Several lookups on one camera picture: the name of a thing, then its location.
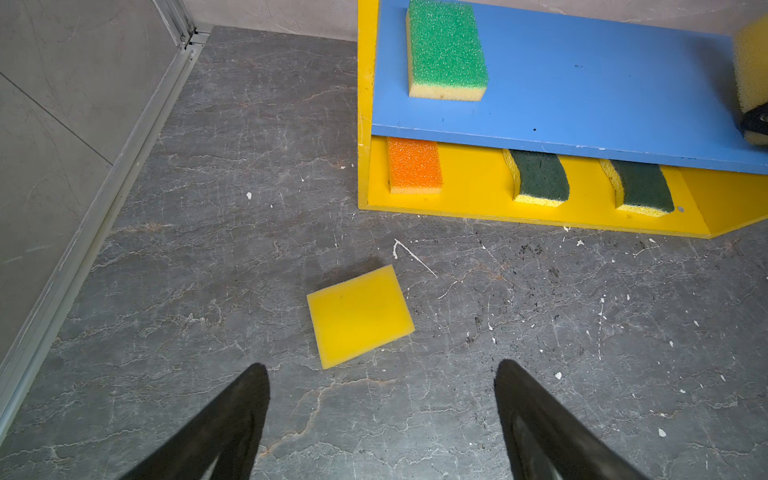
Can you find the bright green yellow sponge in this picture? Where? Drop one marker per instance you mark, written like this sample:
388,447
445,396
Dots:
445,56

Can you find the large yellow sponge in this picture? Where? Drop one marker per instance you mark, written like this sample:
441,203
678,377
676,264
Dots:
750,65

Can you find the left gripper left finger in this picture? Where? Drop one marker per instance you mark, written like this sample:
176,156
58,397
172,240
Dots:
226,435

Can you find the small yellow sponge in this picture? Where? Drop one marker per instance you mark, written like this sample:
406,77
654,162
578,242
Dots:
358,315

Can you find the yellow shelf with coloured boards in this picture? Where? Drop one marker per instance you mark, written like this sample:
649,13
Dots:
579,88

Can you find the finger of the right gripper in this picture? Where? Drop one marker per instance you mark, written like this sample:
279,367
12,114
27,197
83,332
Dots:
753,123

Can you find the dark green wavy sponge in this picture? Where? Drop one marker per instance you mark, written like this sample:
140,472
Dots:
538,178
639,188

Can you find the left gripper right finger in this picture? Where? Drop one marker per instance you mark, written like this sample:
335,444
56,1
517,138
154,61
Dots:
543,439

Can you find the orange yellow sponge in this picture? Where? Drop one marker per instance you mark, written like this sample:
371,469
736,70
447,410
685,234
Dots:
414,166

